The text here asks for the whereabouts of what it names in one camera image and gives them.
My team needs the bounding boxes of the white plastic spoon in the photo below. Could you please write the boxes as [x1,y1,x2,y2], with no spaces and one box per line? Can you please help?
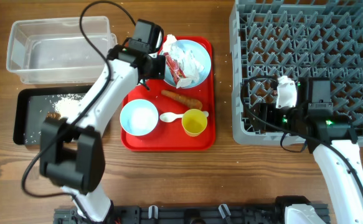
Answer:
[159,110,209,123]

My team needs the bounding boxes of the black waste tray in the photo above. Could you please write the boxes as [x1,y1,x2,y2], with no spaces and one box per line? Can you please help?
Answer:
[13,85,91,146]

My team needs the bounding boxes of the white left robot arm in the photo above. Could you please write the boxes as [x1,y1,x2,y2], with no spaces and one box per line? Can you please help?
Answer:
[39,45,166,223]

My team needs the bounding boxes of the red plastic tray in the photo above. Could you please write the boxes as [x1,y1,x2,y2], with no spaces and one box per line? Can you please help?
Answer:
[121,69,216,151]

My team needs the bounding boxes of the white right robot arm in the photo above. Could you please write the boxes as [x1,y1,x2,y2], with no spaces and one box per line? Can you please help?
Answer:
[244,100,363,223]

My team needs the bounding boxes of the red snack wrapper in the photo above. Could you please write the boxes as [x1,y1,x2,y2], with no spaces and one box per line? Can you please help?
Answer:
[164,53,186,85]

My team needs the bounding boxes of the white tissue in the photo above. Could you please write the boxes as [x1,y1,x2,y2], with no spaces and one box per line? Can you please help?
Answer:
[162,34,204,88]

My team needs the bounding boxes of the yellow plastic cup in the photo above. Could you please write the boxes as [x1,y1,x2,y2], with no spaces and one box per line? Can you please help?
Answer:
[181,109,208,137]

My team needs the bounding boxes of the clear plastic bin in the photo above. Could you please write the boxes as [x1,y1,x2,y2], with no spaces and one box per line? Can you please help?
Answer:
[6,16,117,85]

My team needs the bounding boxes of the light blue bowl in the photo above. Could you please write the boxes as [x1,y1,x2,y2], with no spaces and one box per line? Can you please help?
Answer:
[120,99,159,136]

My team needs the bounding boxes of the light blue plate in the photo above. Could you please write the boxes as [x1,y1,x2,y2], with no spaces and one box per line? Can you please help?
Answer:
[159,40,212,89]

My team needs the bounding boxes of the orange carrot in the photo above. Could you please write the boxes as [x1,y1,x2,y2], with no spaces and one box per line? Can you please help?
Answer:
[161,90,203,110]

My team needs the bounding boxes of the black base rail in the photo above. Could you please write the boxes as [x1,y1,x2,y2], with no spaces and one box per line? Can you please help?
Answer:
[53,203,331,224]

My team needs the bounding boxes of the grey-blue dishwasher rack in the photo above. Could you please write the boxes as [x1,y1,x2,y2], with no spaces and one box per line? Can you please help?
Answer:
[229,0,363,147]

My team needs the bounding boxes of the white rice pile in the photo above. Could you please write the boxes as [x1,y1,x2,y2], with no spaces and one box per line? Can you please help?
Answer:
[25,93,88,146]

